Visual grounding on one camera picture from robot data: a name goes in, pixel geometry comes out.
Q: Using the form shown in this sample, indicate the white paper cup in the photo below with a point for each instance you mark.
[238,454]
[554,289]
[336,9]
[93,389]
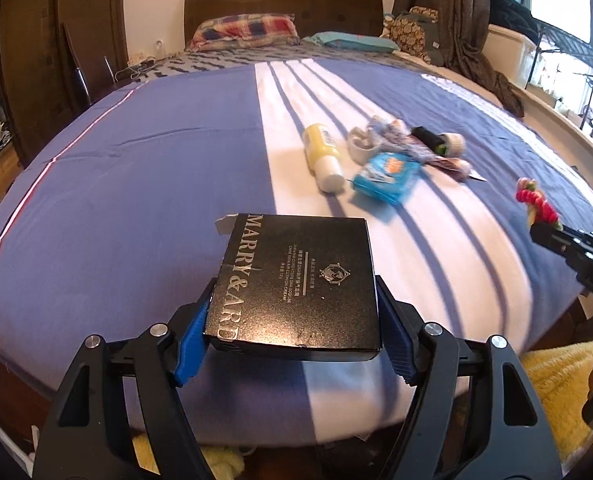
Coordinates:
[361,142]

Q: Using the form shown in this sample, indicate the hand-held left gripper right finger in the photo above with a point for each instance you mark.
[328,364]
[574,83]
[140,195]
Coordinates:
[397,345]

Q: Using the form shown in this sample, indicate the wooden wardrobe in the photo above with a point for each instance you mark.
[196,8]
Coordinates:
[51,50]

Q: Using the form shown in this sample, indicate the grey zigzag bed sheet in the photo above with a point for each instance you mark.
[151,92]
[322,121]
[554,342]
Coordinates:
[216,57]

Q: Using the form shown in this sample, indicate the dark wooden headboard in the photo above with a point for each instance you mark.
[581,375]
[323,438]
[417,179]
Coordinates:
[276,7]

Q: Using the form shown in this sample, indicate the blue and white striped blanket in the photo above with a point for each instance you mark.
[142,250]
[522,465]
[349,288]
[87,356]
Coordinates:
[151,170]

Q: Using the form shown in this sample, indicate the printed plastic wrapper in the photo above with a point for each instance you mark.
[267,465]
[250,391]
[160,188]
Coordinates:
[401,137]

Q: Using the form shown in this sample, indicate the black cardboard box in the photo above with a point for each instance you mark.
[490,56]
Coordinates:
[296,280]

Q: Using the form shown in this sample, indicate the white storage box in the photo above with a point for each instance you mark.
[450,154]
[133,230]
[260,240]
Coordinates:
[511,52]

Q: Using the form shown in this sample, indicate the teal pillow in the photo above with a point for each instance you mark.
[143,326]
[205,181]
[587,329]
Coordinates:
[354,41]

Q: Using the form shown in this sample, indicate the blue wet wipe packet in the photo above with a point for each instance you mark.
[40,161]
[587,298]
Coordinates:
[384,175]

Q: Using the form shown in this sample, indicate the brown patterned cushion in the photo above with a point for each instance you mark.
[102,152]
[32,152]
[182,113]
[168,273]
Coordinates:
[411,32]

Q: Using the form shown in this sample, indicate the brown curtain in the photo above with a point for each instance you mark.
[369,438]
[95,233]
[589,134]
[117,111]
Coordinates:
[461,15]

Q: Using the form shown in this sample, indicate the metal window rack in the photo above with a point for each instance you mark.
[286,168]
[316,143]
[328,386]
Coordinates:
[571,47]

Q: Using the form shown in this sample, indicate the yellow bottle with white cap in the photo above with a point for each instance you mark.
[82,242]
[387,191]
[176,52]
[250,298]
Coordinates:
[321,157]

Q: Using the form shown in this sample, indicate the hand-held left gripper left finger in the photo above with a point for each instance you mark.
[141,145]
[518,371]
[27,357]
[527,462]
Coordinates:
[191,345]

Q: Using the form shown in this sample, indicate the plaid pillow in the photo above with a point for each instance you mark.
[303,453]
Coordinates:
[249,30]

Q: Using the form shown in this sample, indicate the dark clothing pile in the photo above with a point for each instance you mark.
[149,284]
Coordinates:
[511,10]

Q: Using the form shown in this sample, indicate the black tube with white cap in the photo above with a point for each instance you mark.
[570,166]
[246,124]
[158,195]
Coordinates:
[439,141]

